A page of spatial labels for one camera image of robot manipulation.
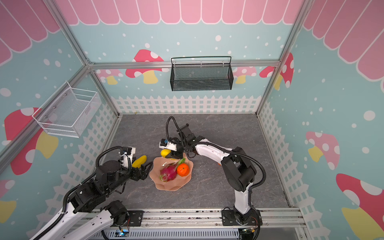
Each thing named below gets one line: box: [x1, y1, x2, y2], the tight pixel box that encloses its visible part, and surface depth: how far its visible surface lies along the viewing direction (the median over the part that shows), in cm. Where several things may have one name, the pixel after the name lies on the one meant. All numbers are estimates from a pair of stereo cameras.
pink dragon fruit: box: [159, 162, 178, 183], surface depth 83 cm
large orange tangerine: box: [176, 163, 190, 177], surface depth 83 cm
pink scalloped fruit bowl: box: [149, 152, 194, 192], surface depth 86 cm
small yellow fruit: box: [160, 149, 172, 158], surface depth 82 cm
